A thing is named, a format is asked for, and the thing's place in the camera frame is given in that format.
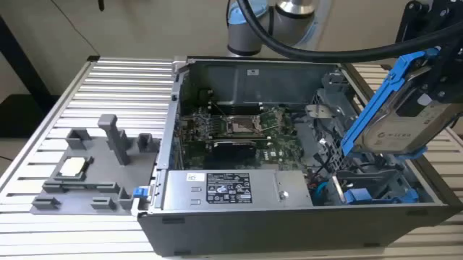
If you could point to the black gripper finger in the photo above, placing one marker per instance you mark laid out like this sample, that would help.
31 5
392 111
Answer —
450 75
412 21

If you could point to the hard disk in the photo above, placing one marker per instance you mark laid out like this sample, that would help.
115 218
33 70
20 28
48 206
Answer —
398 127

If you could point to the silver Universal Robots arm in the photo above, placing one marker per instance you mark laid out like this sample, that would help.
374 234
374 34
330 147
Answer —
243 38

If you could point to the grey metal disk bay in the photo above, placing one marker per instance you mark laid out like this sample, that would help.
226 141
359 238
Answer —
328 130

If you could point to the green motherboard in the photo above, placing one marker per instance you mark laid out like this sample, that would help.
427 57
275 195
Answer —
282 151

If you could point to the CPU socket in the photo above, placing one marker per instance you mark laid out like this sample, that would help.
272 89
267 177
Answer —
240 126

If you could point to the thin metal locking lever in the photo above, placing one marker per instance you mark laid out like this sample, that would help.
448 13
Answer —
218 109

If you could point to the black graphics card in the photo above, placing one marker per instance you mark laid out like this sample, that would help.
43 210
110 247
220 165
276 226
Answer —
231 151

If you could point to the black open PC case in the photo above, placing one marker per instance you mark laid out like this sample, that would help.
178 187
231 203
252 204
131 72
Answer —
290 233

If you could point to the black power supply label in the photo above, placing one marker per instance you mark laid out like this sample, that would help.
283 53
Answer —
228 188

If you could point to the white barcode sticker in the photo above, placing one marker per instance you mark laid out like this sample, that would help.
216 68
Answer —
195 177

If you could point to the silver power supply unit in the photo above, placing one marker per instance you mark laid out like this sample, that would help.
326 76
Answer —
176 189

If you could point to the blue case latch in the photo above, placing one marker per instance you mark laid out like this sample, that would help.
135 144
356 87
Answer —
139 192

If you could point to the grey plastic parts rack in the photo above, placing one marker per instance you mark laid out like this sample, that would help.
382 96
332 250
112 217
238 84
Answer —
102 187

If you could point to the silver CPU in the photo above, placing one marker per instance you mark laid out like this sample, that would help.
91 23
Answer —
74 165

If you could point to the silver metal bracket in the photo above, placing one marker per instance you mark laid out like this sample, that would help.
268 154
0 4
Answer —
318 111

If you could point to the blue plastic bay bracket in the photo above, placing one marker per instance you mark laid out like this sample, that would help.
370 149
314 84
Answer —
358 196

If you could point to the black table frame post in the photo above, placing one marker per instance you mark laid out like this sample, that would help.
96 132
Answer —
21 67

